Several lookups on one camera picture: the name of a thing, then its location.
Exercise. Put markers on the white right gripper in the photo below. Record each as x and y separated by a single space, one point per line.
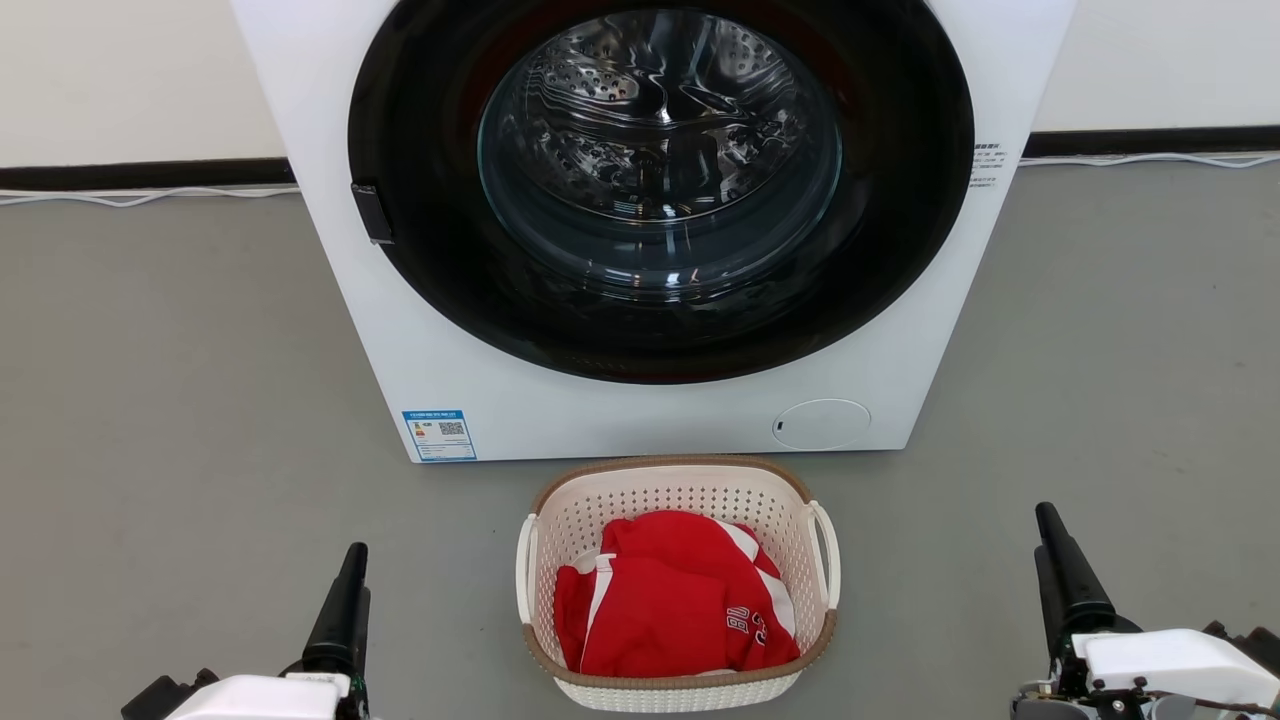
1170 665

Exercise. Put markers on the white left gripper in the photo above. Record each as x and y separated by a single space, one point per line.
260 698

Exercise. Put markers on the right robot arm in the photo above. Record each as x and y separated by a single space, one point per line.
1250 642

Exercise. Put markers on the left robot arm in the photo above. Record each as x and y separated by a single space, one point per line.
165 695

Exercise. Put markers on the white plastic laundry basket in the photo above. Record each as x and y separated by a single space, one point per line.
680 490

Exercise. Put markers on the blue energy label sticker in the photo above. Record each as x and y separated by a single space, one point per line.
439 435

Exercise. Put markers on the round white filter cover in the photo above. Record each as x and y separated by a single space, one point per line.
822 424

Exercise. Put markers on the red white sports jersey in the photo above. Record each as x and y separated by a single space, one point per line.
670 610

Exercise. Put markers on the white front-load washing machine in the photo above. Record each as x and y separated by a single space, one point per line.
640 420

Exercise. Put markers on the black round washing machine door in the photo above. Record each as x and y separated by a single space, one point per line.
900 250

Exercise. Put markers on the small printed text label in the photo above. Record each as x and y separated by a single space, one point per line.
985 165

